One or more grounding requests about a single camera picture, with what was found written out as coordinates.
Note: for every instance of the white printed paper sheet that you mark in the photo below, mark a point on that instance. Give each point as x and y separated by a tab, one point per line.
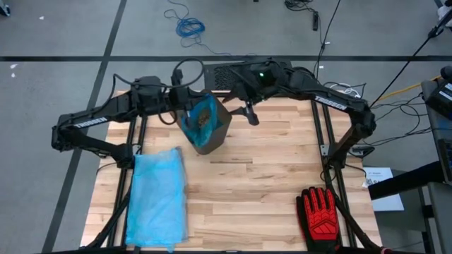
383	187

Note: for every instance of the black power strip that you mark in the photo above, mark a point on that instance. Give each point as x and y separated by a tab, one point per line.
315	20

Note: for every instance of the black electronic device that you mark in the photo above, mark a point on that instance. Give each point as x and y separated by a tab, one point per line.
439	95

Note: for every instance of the black aluminium table frame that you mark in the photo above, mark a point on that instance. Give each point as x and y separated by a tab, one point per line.
322	134

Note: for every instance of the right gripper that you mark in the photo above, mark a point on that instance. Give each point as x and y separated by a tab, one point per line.
263	79

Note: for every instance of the black perforated computer case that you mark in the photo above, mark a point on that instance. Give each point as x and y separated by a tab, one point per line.
216	79

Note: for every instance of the black metal foot bracket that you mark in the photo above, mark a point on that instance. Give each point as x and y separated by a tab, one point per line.
362	151

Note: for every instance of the black tripod pole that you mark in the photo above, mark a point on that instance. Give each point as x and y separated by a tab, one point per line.
406	63

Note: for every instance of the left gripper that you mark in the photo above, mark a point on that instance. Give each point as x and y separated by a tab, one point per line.
183	100

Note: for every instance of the silver corner bracket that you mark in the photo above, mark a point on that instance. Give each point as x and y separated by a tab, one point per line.
324	150

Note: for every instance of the grey cart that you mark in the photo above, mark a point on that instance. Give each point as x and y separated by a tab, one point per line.
439	218

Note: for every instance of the blue and black object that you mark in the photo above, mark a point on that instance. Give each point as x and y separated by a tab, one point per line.
4	9

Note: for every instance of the teal used trash bag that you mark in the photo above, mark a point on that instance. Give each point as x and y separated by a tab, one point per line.
196	137

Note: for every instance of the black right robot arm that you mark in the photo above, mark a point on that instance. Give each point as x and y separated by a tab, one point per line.
335	102

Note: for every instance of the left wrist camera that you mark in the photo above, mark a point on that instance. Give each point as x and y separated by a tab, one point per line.
177	77

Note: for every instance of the black bench beam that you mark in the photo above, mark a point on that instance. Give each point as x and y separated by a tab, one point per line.
406	181

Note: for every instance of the red and black work glove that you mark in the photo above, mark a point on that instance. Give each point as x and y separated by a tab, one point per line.
319	218

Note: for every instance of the light blue fresh trash bag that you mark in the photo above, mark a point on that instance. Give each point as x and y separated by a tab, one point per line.
157	197

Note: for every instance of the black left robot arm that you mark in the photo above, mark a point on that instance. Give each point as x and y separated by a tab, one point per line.
92	121

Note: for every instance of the grey trash bin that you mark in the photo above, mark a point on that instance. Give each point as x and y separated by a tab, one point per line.
220	130

